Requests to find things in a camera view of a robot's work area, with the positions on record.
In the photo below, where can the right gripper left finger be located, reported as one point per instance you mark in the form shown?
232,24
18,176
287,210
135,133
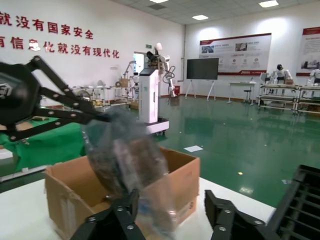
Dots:
117,225

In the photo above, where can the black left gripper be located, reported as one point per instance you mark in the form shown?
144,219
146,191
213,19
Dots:
17,95

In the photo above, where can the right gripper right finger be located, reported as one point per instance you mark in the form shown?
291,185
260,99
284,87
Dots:
225,220

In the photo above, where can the grey antistatic bag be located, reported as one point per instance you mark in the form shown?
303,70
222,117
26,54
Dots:
120,135

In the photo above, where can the brown cardboard box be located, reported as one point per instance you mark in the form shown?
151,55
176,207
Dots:
65,190

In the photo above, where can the black slotted plastic container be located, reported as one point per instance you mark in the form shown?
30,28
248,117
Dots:
297,200

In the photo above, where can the table with green cloth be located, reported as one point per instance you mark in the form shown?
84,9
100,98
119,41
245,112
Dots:
50,145

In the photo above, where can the cluttered metal rack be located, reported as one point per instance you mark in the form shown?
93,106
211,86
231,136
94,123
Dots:
105,96

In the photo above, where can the white paper sheet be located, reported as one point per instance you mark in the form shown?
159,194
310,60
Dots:
193,148

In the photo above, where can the white mobile robot cabinet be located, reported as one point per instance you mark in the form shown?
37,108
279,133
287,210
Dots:
150,100

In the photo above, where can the green exit sign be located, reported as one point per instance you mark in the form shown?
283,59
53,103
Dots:
148,45

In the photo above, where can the red floor cabinet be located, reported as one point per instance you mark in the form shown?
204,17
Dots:
177,90

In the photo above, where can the black round stool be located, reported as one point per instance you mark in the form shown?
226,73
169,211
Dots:
247,91

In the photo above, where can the white desk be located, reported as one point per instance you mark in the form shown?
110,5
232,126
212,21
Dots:
242,83

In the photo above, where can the ceiling light panel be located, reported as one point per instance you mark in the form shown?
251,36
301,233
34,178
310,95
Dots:
200,17
268,3
158,1

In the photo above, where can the black screen on white stand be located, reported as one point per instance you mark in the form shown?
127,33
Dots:
202,68

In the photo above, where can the small brown carton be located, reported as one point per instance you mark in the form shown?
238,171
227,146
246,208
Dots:
289,81

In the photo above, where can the white humanoid robot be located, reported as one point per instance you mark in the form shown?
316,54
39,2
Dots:
280,73
315,76

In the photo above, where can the red white info poster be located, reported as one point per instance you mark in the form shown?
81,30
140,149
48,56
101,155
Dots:
240,50
310,50

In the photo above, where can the grey wall pipe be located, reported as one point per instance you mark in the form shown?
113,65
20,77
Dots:
184,50

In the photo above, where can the metal frame workbench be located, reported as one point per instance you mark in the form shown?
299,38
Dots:
277,86
310,87

